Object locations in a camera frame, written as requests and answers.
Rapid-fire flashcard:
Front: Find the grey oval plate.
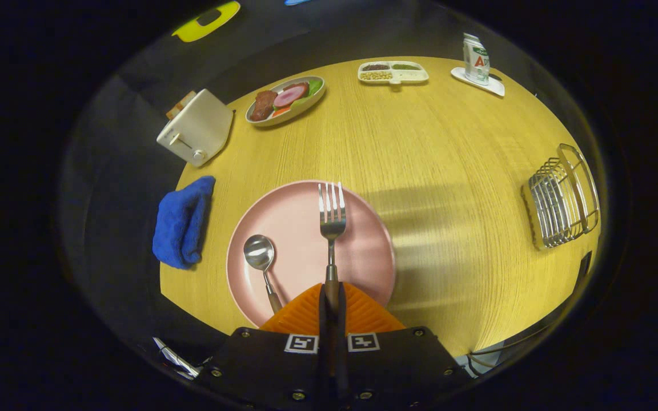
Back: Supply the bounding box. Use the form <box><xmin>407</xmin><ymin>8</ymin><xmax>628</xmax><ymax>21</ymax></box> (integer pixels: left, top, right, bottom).
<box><xmin>245</xmin><ymin>75</ymin><xmax>326</xmax><ymax>127</ymax></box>

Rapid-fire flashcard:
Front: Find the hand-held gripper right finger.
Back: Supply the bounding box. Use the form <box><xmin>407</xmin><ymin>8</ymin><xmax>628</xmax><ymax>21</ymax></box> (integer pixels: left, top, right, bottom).
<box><xmin>332</xmin><ymin>281</ymin><xmax>472</xmax><ymax>411</ymax></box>

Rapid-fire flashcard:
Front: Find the pink round plate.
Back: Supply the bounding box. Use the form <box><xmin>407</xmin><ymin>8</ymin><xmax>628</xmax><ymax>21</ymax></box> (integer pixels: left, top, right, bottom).
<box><xmin>226</xmin><ymin>180</ymin><xmax>396</xmax><ymax>329</ymax></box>

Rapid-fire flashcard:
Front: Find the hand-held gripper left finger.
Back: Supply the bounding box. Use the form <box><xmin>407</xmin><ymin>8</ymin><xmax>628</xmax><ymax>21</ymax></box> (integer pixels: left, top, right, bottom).
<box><xmin>195</xmin><ymin>283</ymin><xmax>332</xmax><ymax>411</ymax></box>

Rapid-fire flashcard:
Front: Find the silver fork with wooden handle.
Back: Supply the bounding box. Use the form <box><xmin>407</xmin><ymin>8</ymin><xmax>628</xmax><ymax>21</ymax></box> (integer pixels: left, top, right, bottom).
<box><xmin>318</xmin><ymin>182</ymin><xmax>348</xmax><ymax>315</ymax></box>

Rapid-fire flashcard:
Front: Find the white coaster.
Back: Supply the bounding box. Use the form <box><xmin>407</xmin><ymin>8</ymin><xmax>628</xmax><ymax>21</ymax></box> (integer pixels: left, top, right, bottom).
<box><xmin>451</xmin><ymin>67</ymin><xmax>505</xmax><ymax>98</ymax></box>

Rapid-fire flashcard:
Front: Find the brown meat piece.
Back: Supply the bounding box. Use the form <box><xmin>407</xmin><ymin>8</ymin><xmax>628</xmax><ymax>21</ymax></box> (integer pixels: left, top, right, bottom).
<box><xmin>249</xmin><ymin>90</ymin><xmax>279</xmax><ymax>122</ymax></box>

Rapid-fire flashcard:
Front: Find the white toaster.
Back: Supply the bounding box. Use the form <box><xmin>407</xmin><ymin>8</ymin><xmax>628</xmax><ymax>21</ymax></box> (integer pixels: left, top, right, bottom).
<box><xmin>156</xmin><ymin>88</ymin><xmax>234</xmax><ymax>168</ymax></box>

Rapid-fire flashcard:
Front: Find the blue towel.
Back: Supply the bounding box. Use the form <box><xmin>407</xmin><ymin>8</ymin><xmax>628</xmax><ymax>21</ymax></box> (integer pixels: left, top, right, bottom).
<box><xmin>152</xmin><ymin>175</ymin><xmax>216</xmax><ymax>270</ymax></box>

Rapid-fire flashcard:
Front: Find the black cable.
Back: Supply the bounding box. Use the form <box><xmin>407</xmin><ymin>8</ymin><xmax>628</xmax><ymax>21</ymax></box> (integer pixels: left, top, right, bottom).
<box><xmin>469</xmin><ymin>311</ymin><xmax>572</xmax><ymax>357</ymax></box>

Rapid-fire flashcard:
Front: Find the white divided tray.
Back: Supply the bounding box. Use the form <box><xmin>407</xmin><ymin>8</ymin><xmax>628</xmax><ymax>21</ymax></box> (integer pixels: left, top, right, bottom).
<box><xmin>358</xmin><ymin>61</ymin><xmax>430</xmax><ymax>86</ymax></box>

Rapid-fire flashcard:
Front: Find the silver spoon with wooden handle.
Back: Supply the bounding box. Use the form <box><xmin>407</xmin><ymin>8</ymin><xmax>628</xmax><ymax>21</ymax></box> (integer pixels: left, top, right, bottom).
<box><xmin>243</xmin><ymin>234</ymin><xmax>284</xmax><ymax>315</ymax></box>

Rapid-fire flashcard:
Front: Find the white device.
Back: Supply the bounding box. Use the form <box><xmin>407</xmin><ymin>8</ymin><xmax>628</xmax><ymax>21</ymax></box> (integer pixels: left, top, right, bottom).
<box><xmin>152</xmin><ymin>337</ymin><xmax>201</xmax><ymax>380</ymax></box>

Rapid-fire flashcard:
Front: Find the pink ham slice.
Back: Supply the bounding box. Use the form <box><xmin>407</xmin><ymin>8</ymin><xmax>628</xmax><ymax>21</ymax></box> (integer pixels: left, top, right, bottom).
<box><xmin>272</xmin><ymin>83</ymin><xmax>310</xmax><ymax>108</ymax></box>

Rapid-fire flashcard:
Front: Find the white drink bottle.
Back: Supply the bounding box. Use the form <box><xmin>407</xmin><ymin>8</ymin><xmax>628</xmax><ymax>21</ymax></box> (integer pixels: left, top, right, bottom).
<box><xmin>463</xmin><ymin>33</ymin><xmax>491</xmax><ymax>86</ymax></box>

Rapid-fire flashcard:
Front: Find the metal wire rack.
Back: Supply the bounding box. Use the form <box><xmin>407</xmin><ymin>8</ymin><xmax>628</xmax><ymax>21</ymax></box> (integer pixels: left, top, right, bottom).
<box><xmin>521</xmin><ymin>143</ymin><xmax>601</xmax><ymax>252</ymax></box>

